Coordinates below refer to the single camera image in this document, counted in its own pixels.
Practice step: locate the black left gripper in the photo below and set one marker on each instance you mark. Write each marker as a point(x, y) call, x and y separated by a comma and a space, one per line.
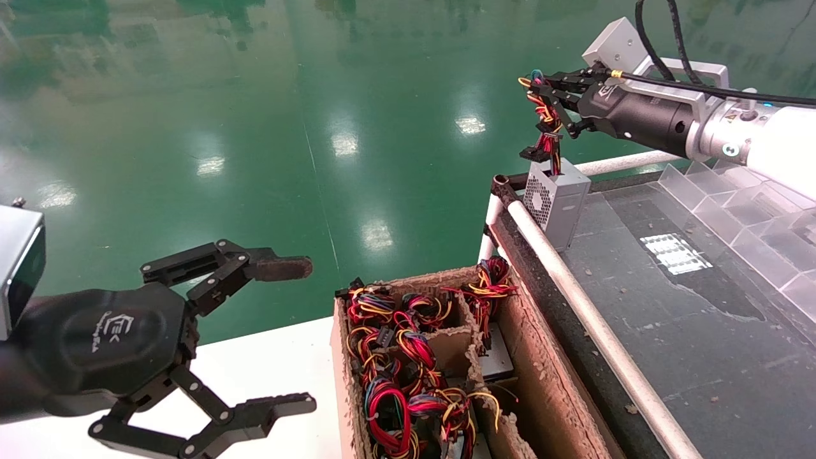
point(108, 338)

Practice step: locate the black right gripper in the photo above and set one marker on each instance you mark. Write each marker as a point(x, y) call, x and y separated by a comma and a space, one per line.
point(644, 118)

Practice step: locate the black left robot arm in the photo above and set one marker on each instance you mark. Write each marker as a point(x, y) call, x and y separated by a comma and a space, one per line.
point(13, 389)

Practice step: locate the black pipe corner joint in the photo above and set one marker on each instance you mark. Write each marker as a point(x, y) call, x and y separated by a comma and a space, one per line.
point(505, 186)

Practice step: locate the clear acrylic divider tray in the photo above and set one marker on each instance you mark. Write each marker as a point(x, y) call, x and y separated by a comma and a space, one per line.
point(720, 197)

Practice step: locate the grey metal power supply case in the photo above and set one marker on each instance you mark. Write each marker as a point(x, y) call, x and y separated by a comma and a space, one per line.
point(498, 363)

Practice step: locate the brown cardboard box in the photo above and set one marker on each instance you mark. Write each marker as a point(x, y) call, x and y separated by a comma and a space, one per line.
point(548, 382)

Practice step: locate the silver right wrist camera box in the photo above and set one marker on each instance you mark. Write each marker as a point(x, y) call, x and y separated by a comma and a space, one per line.
point(615, 44)

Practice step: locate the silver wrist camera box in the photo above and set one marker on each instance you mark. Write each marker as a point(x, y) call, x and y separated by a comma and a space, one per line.
point(16, 268)
point(615, 44)

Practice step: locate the white cart pipe rail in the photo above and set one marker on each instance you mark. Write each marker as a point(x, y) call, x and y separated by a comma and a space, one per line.
point(625, 162)

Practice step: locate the white cart pipe post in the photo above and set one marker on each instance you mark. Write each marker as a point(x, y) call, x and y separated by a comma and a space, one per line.
point(491, 220)

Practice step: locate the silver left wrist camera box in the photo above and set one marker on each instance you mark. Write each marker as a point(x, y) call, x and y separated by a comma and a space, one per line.
point(16, 268)

